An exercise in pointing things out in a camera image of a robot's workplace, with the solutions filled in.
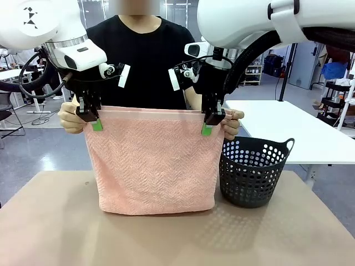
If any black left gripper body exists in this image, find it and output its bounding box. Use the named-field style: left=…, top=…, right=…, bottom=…
left=58, top=68, right=103, bottom=98

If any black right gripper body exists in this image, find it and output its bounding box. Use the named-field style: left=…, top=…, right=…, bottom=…
left=191, top=59, right=231, bottom=98

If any dark perforated laundry basket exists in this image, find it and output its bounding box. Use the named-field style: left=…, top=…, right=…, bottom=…
left=219, top=135, right=296, bottom=209

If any pink terry towel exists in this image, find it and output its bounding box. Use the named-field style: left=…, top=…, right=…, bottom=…
left=83, top=105, right=227, bottom=216

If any person's left hand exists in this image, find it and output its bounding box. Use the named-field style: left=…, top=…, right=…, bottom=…
left=220, top=109, right=245, bottom=141

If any person's right hand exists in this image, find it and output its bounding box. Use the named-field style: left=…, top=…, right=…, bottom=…
left=58, top=101, right=87, bottom=135

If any white shoe shelf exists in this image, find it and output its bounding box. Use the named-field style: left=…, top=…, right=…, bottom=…
left=244, top=65, right=263, bottom=85

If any large white table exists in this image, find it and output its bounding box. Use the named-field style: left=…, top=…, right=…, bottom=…
left=224, top=99, right=355, bottom=167

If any black suitcase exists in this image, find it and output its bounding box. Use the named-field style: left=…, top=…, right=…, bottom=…
left=263, top=54, right=285, bottom=78

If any person in black t-shirt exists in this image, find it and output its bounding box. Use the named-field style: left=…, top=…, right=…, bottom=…
left=85, top=15, right=197, bottom=110

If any white desk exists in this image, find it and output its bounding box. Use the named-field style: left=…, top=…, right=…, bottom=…
left=0, top=68, right=52, bottom=115

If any black tripod stand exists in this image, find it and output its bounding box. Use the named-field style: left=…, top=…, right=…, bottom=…
left=277, top=43, right=297, bottom=102

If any black chair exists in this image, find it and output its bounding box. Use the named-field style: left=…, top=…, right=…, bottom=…
left=0, top=93, right=26, bottom=139

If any grey door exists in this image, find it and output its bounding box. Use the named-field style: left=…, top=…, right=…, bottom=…
left=288, top=41, right=327, bottom=90

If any blue bag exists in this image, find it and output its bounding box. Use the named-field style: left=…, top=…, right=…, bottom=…
left=321, top=62, right=349, bottom=81

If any black utility cart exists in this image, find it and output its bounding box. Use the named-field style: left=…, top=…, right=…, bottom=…
left=316, top=80, right=353, bottom=127

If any dark red coat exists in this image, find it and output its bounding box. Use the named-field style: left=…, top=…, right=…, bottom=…
left=326, top=45, right=352, bottom=64

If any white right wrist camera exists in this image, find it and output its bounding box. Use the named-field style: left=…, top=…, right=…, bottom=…
left=168, top=61, right=201, bottom=92

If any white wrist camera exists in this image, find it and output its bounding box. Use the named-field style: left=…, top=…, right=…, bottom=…
left=168, top=61, right=201, bottom=92
left=99, top=62, right=131, bottom=89

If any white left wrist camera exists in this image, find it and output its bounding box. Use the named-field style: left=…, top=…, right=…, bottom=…
left=99, top=62, right=131, bottom=89

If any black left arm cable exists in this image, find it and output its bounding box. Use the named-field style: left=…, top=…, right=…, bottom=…
left=18, top=51, right=73, bottom=99

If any dark braided right arm cable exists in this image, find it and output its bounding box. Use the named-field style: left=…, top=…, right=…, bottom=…
left=222, top=27, right=355, bottom=96

